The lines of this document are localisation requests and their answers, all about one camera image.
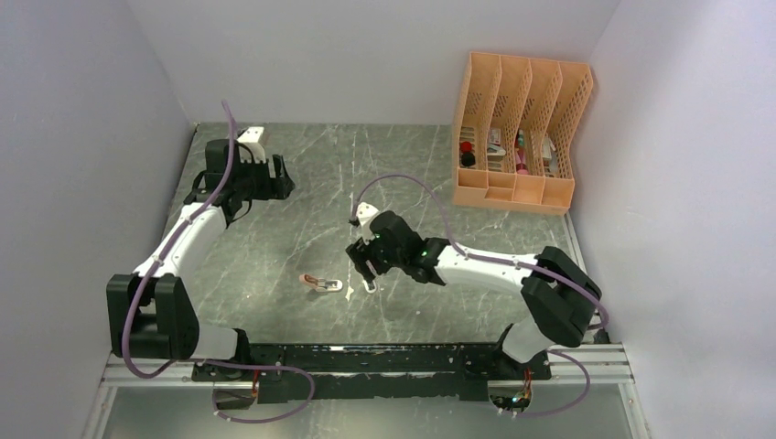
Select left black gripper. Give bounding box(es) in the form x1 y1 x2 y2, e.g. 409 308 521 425
233 153 296 201

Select pink stapler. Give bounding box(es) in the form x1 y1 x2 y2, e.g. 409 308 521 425
299 273 343 293
362 280 378 294

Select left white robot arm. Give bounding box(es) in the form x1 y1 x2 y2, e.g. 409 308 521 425
106 139 295 380

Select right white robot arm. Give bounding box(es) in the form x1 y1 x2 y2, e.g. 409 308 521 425
346 203 601 379

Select red black item in organizer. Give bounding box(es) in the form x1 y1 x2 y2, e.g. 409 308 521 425
459 141 477 168

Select pink items in organizer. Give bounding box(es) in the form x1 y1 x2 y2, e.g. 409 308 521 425
486 128 560 177

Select orange file organizer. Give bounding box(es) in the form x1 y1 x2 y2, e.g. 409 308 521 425
451 52 594 216

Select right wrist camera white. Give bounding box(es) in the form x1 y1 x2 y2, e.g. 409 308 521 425
350 202 381 230

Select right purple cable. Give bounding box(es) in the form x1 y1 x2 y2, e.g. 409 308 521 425
349 174 609 419

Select purple cable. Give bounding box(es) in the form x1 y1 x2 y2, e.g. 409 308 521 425
120 100 315 425
349 174 609 419

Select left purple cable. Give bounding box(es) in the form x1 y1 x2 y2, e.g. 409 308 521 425
120 100 315 425

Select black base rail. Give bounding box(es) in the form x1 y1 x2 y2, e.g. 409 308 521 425
191 342 551 403

